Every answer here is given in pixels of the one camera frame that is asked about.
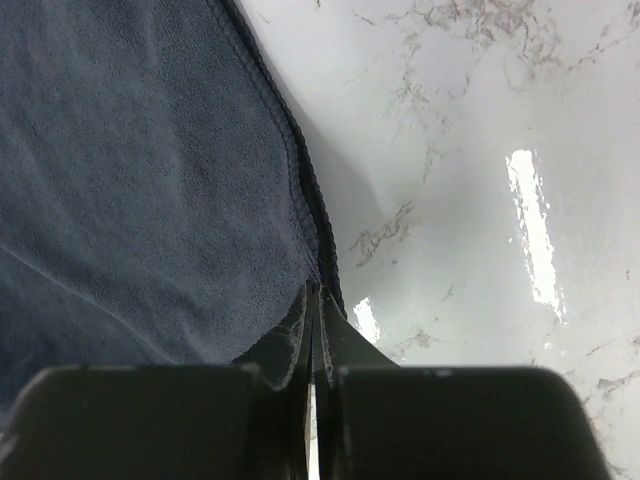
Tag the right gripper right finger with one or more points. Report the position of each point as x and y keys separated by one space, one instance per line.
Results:
x=379 y=420

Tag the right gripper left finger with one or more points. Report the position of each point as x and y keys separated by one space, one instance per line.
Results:
x=243 y=420

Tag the dark blue towel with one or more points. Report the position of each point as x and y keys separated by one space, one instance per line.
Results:
x=158 y=201

